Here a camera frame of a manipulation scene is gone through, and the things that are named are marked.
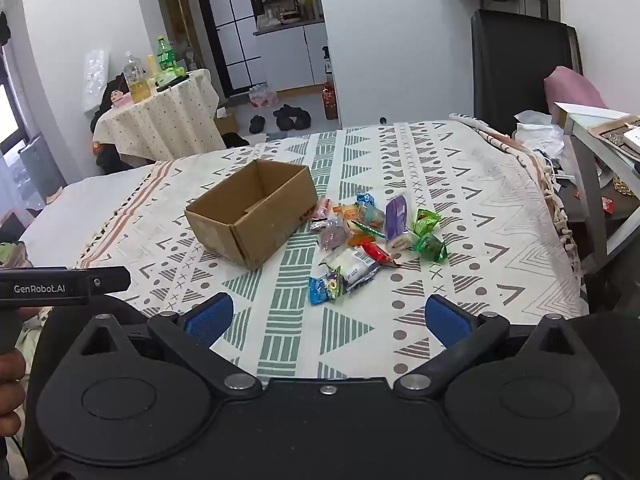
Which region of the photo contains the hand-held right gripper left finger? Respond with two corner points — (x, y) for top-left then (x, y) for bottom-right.
(75, 292), (264, 402)

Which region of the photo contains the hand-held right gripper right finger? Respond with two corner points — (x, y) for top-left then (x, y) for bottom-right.
(392, 294), (577, 402)

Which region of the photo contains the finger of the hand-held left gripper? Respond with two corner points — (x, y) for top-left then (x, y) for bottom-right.
(89, 266), (132, 295)

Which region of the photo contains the green snack packet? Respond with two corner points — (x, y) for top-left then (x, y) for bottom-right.
(412, 208), (443, 237)
(414, 232), (449, 264)

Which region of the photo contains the red snack packet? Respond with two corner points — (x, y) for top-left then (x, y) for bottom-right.
(360, 241), (402, 268)

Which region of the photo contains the white snack packet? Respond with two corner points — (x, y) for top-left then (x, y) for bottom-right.
(322, 249), (381, 292)

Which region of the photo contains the purple cake roll packet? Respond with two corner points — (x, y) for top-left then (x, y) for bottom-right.
(384, 190), (420, 252)

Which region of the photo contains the orange stick snack packet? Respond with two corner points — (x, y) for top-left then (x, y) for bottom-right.
(347, 219), (387, 250)

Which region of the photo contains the blue patterned snack packet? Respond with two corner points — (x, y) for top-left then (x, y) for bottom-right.
(355, 193), (387, 233)

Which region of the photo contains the purple round snack packet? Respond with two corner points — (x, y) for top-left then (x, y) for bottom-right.
(317, 216), (351, 252)

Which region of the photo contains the pink snack packet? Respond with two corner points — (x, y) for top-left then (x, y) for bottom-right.
(310, 196), (335, 222)

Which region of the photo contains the person's left hand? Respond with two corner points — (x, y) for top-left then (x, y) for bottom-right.
(0, 347), (27, 438)

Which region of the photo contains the white bed sheet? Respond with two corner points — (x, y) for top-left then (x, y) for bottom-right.
(19, 161), (161, 267)

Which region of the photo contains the table with dotted cloth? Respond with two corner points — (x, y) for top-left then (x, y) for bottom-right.
(92, 69), (227, 162)

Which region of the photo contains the dark clothing pile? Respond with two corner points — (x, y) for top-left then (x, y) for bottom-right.
(90, 80), (119, 134)

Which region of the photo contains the small cardboard box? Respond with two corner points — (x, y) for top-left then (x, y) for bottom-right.
(215, 107), (240, 134)

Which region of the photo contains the white plastic pack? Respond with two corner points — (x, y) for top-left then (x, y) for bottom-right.
(82, 48), (111, 112)

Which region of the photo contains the clear bottle yellow liquid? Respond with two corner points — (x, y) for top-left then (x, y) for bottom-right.
(122, 51), (151, 104)

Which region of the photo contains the white plastic bag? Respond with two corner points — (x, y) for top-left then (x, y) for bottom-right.
(512, 110), (566, 154)

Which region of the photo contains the black flat object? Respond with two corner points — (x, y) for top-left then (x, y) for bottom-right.
(156, 72), (194, 93)

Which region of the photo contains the white side table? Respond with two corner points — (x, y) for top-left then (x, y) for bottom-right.
(552, 101), (640, 262)

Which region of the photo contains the woven basket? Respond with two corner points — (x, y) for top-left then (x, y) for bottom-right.
(612, 175), (640, 197)

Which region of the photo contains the green plastic bottle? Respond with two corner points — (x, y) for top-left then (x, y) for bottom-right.
(156, 35), (176, 74)

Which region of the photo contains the red drink bottle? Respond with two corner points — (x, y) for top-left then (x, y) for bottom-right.
(322, 82), (340, 121)

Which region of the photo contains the patterned tray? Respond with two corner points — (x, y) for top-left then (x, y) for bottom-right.
(589, 115), (640, 153)

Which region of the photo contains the pink pillow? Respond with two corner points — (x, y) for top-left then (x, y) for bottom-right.
(543, 65), (609, 122)

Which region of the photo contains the black chair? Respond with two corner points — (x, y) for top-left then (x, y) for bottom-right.
(470, 8), (584, 134)

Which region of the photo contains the white cabinet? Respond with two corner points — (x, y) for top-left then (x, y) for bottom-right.
(252, 22), (331, 92)

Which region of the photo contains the black framed glass door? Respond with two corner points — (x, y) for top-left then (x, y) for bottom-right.
(190, 0), (264, 99)

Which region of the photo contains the kitchen shelf with utensils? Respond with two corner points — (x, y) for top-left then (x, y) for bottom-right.
(244, 0), (326, 32)

